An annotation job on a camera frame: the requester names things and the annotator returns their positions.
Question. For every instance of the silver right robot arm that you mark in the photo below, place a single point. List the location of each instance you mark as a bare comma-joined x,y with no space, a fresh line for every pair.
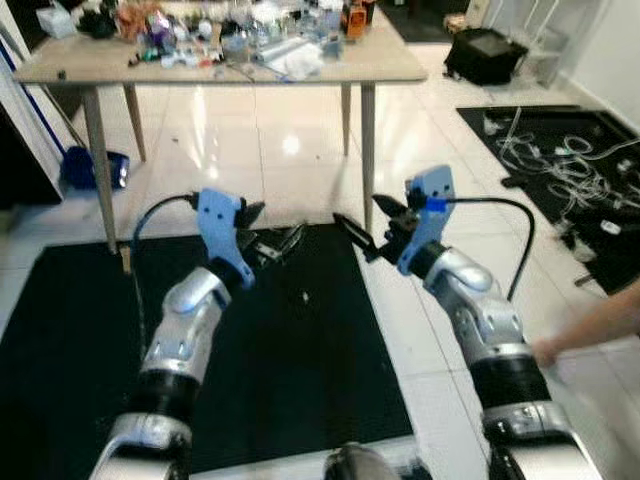
490,325

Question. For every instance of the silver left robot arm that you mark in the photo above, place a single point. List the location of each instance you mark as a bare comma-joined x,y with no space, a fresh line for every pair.
180,330

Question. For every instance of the person's bare forearm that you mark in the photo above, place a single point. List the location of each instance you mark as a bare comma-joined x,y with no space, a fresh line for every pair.
600,318

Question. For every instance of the person's hand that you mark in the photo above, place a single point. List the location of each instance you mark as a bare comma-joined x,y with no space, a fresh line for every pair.
546,351

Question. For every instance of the large black floor mat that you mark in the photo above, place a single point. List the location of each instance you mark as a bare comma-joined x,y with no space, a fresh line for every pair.
290,360

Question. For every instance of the light wooden table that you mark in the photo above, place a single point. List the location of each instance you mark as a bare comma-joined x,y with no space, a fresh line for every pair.
200,70

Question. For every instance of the white plastic bag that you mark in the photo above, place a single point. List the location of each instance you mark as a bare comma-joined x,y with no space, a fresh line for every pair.
292,60

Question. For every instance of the tangled white tubing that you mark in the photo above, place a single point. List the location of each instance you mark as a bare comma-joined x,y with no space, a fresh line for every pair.
560,165

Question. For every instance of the black case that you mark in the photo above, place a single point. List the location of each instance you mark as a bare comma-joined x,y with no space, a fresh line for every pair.
485,55

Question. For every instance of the orange box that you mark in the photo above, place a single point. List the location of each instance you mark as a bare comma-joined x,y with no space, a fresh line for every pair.
355,22

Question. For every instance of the black mat with tubing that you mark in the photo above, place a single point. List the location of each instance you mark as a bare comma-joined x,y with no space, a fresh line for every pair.
600,240

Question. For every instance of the clear plastic container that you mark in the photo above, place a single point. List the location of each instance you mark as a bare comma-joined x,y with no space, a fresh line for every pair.
550,55

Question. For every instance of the white cabinet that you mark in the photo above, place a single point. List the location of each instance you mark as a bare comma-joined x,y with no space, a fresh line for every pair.
30,120

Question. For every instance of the black pouch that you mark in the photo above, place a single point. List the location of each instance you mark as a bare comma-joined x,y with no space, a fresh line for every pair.
98,24

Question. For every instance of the pale blue box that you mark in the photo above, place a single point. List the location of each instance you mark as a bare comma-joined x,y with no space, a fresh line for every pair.
56,20

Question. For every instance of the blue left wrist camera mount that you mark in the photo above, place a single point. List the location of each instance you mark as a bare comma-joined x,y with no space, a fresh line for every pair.
218,225

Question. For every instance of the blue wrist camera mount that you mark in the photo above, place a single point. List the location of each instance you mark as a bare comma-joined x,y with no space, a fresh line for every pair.
430,205
218,225

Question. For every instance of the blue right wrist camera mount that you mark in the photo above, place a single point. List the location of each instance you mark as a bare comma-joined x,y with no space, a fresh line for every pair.
430,205

